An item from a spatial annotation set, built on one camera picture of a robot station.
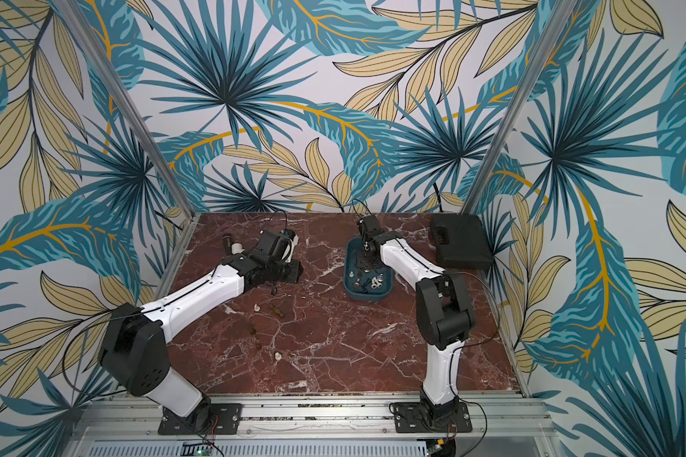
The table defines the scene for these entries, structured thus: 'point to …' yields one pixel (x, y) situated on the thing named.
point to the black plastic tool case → (461, 242)
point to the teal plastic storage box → (364, 284)
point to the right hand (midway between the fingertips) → (369, 259)
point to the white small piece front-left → (278, 356)
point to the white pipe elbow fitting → (236, 248)
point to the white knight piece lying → (256, 307)
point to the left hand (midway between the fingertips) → (297, 272)
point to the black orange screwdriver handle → (227, 245)
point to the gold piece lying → (277, 311)
